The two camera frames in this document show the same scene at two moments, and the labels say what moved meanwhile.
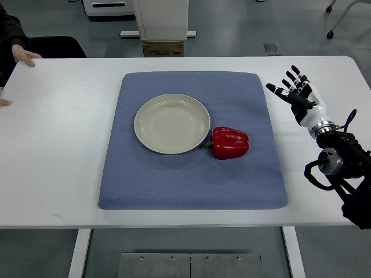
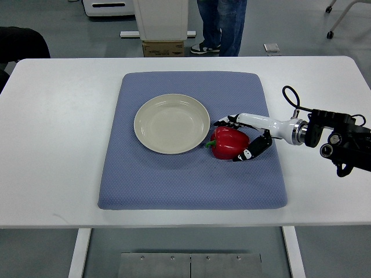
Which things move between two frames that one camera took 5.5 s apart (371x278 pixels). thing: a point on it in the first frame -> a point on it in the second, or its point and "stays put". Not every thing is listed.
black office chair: x=55 y=47 -> x=18 y=43
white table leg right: x=294 y=252 stays put
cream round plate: x=172 y=124 stays put
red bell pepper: x=226 y=143 stays put
